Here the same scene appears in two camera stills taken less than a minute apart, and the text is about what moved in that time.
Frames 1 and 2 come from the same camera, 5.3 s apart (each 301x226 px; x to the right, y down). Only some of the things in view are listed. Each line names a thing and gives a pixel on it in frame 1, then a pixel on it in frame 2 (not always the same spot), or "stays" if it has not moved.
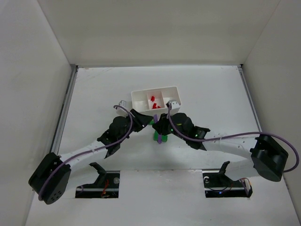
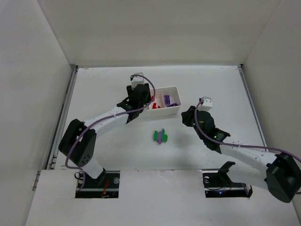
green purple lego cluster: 159,138 stays
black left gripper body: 140,121 -> 143,92
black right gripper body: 163,125 -> 188,116
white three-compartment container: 154,101 stays
